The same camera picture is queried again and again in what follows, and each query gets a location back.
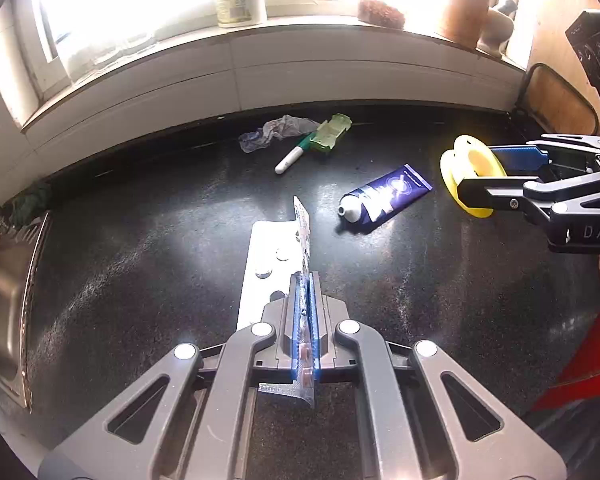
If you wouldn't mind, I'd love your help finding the yellow tape spool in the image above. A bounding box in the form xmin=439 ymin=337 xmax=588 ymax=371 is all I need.
xmin=440 ymin=134 xmax=507 ymax=219

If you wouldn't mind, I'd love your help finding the blister pack card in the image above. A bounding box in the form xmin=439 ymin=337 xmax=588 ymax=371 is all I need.
xmin=237 ymin=197 xmax=315 ymax=406

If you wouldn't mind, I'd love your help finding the blue white tube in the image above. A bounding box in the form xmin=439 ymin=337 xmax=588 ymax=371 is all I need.
xmin=337 ymin=164 xmax=432 ymax=231

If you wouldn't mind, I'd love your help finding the white ceramic vase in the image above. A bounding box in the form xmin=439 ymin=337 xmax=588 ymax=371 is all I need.
xmin=477 ymin=0 xmax=517 ymax=58

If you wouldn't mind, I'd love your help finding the brown ceramic jar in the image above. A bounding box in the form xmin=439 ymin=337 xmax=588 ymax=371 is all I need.
xmin=440 ymin=0 xmax=490 ymax=50

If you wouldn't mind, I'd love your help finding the green white marker tool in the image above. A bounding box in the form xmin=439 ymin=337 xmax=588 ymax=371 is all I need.
xmin=274 ymin=114 xmax=352 ymax=174

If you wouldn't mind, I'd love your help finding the crumpled blue grey wrapper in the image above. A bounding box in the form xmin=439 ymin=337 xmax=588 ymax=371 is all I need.
xmin=238 ymin=115 xmax=320 ymax=154

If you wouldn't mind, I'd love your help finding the jar of red dried goods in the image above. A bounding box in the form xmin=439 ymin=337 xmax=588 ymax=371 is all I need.
xmin=358 ymin=0 xmax=405 ymax=29

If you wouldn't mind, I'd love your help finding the dark green cloth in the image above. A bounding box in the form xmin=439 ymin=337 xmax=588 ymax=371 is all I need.
xmin=8 ymin=180 xmax=52 ymax=229

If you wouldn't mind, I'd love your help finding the stainless steel sink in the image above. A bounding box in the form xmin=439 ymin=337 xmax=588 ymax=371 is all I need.
xmin=0 ymin=211 xmax=50 ymax=410

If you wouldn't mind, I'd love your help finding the white detergent bottle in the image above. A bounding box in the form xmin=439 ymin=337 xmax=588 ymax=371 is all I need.
xmin=215 ymin=0 xmax=268 ymax=28

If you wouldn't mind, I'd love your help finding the black metal frame rack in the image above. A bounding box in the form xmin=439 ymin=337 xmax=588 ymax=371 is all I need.
xmin=516 ymin=63 xmax=600 ymax=136

